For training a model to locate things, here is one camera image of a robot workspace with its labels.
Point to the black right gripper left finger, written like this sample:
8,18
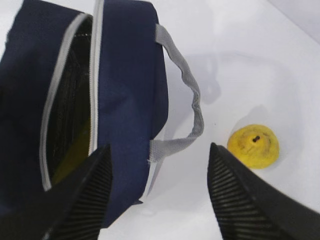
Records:
74,209

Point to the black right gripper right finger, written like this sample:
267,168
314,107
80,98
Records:
248,208

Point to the navy blue lunch bag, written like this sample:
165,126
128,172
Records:
119,69

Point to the yellow banana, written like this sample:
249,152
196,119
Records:
75,154

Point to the yellow pear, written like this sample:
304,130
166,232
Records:
255,145

